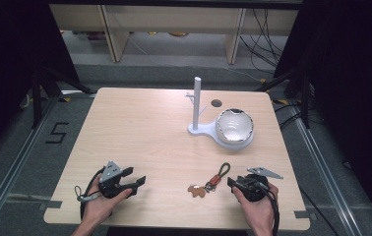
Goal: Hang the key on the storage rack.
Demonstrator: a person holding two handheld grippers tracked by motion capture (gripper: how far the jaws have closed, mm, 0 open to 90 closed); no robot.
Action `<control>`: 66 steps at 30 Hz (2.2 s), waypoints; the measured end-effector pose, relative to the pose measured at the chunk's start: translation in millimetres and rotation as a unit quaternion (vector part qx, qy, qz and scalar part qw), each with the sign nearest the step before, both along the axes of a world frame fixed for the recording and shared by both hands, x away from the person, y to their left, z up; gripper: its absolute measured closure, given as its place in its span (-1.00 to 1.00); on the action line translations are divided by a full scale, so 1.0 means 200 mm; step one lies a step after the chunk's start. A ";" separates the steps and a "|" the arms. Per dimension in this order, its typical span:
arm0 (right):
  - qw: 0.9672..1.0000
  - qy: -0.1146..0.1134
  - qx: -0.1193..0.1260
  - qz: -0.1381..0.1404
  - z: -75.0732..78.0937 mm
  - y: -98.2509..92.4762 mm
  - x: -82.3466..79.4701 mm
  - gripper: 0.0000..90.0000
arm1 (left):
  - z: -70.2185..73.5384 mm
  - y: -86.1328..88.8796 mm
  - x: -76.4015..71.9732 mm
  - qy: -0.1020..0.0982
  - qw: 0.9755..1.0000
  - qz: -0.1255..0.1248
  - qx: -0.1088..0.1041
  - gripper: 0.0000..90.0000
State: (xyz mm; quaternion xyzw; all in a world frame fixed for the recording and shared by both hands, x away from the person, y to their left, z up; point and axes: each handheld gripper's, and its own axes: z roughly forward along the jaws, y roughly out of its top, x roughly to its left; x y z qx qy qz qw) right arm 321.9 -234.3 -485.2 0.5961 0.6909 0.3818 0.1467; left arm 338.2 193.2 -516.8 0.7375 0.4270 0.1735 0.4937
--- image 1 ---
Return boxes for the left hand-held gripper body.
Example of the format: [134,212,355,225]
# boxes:
[98,160,125,200]

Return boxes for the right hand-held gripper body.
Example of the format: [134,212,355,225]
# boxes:
[236,166,284,203]

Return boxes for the keychain with brown leather bear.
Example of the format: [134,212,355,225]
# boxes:
[187,161,231,200]

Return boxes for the person's right hand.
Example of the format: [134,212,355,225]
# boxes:
[231,182,279,230]

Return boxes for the person's left hand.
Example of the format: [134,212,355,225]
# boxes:
[82,188,133,228]

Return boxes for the white bowl with silver rim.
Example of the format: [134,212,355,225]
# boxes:
[216,107,255,146]

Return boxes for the grey tape strip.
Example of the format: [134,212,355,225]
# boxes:
[38,200,63,211]
[293,210,319,220]

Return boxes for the white jewelry stand with pole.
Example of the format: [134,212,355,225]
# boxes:
[185,76,255,151]

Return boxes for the black metal stand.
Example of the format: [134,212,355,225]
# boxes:
[31,64,97,130]
[255,68,314,130]

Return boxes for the black curtain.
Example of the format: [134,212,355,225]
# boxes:
[0,0,81,163]
[273,0,372,232]

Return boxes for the grey wrist strap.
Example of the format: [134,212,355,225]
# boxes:
[74,185,102,204]

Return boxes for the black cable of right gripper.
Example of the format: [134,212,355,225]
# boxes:
[258,181,281,236]

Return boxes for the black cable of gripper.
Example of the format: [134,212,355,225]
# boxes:
[79,167,106,221]
[258,181,281,236]

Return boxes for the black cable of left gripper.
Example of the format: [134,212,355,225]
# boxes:
[79,167,106,221]

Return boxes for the thin black floor cable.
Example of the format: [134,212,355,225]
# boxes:
[299,186,341,236]

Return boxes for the aluminium floor rail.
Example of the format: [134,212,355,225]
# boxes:
[286,100,364,236]
[0,93,59,236]

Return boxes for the black floor cables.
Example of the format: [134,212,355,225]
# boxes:
[273,97,307,131]

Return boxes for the bundle of black hanging cables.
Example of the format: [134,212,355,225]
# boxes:
[238,8,294,75]

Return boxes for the light wooden desk frame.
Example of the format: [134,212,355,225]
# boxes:
[48,3,300,65]

